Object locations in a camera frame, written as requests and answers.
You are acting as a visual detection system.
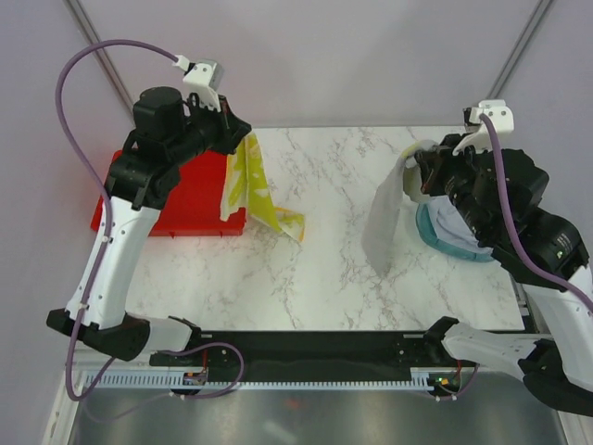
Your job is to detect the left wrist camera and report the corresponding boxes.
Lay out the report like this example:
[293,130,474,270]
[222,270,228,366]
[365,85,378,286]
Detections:
[173,55,223,112]

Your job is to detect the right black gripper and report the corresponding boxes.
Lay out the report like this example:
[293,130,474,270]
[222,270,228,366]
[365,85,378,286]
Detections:
[416,132,496,240]

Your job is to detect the aluminium rail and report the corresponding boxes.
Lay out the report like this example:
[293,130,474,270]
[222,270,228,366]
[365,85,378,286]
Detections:
[511,278,550,335]

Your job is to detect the left aluminium frame post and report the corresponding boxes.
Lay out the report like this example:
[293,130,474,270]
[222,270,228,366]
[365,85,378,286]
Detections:
[62,0,133,121]

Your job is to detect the white slotted cable duct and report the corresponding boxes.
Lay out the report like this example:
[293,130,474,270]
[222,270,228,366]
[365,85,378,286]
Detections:
[83,369,461,391]

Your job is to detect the yellow green patterned towel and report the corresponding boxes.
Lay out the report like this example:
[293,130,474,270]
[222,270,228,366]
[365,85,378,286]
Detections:
[220,132,305,242]

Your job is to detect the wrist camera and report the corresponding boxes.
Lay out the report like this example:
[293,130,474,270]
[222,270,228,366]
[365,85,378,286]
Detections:
[173,55,223,112]
[453,99,515,156]

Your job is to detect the teal plastic basket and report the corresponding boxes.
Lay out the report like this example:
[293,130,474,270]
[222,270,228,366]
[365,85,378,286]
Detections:
[415,197,494,263]

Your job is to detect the aluminium frame post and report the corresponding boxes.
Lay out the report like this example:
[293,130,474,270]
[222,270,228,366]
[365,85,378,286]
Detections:
[486,0,556,99]
[62,0,133,121]

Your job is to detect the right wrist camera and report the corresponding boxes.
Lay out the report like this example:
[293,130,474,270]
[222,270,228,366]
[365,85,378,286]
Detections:
[453,99,515,156]

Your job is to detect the grey towel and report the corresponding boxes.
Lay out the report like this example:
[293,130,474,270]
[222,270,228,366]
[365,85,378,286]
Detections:
[361,140,436,277]

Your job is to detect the right aluminium frame post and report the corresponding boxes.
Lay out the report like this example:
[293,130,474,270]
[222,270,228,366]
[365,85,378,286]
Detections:
[486,0,556,99]

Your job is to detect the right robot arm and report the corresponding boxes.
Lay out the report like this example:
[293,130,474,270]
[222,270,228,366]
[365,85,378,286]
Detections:
[414,134,592,416]

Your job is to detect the red plastic tray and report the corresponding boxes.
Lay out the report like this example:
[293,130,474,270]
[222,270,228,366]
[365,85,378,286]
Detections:
[90,148,247,238]

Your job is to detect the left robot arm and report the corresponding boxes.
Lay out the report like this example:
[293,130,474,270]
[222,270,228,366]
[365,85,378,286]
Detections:
[46,86,251,365]

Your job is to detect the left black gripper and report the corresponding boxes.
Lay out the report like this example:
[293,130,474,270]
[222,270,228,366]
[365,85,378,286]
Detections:
[171,93,253,165]

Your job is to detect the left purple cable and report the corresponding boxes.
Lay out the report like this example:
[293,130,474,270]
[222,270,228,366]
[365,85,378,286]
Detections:
[55,39,191,423]

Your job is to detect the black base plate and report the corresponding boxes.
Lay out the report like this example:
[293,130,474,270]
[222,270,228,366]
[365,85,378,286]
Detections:
[149,331,458,382]

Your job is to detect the light blue towel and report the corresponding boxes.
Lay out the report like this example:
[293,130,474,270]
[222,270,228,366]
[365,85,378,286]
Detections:
[426,197,492,256]

